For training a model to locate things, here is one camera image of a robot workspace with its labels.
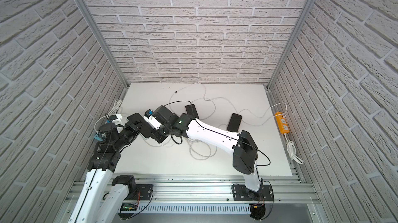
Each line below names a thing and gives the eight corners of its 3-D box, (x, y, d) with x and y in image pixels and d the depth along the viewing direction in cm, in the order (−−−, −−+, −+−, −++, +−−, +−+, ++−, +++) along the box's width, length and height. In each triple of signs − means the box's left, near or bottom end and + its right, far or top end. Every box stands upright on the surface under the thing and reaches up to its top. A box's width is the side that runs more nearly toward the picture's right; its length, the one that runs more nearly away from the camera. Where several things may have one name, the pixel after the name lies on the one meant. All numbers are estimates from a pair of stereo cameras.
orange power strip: (281, 134, 98) (283, 132, 95) (274, 113, 108) (275, 111, 106) (289, 134, 98) (291, 132, 96) (281, 113, 108) (283, 111, 106)
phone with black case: (226, 129, 98) (226, 128, 97) (231, 114, 106) (232, 112, 105) (237, 133, 97) (238, 132, 95) (242, 117, 105) (242, 115, 103)
